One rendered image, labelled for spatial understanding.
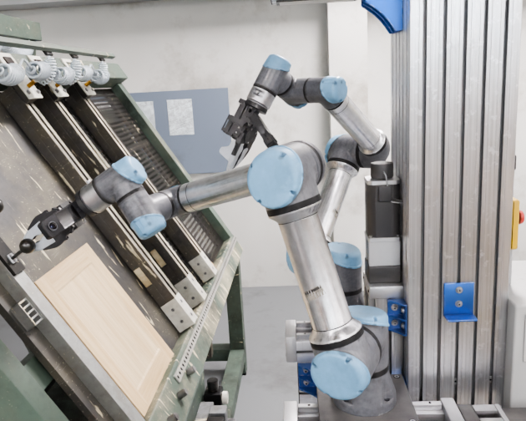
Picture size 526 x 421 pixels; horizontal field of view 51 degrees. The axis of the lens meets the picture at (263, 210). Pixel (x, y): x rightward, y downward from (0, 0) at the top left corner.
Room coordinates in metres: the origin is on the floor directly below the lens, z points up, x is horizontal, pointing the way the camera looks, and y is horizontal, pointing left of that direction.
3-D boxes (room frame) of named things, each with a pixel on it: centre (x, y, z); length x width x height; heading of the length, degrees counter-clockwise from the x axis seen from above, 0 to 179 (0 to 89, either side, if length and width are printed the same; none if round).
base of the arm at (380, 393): (1.18, -0.22, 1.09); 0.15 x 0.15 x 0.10
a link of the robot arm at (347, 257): (1.68, -0.24, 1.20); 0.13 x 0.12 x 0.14; 48
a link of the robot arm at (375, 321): (1.17, -0.21, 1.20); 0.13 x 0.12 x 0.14; 154
